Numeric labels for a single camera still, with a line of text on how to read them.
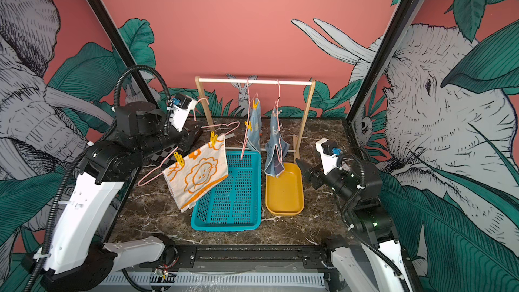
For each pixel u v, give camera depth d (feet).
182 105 1.56
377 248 1.31
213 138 2.30
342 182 1.63
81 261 1.27
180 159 2.02
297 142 3.31
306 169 1.75
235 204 2.89
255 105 2.98
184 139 1.71
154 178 1.88
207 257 2.46
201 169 2.41
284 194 2.97
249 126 2.75
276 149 2.60
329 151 1.57
